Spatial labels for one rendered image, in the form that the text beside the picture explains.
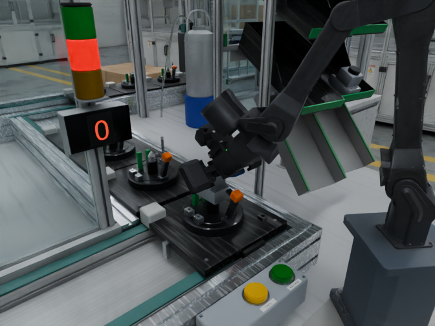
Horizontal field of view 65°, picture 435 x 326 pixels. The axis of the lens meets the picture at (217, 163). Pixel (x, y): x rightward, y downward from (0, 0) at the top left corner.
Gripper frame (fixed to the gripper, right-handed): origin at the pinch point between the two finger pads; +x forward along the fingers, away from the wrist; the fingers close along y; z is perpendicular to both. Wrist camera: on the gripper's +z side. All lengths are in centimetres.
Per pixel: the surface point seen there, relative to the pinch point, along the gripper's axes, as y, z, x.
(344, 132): -48.1, -3.2, -1.3
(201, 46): -57, 62, 43
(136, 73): -42, 74, 78
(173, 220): 7.3, -4.7, 11.1
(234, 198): 1.0, -7.1, -4.7
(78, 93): 21.2, 21.3, -5.3
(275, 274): 3.3, -22.7, -8.2
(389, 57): -377, 68, 113
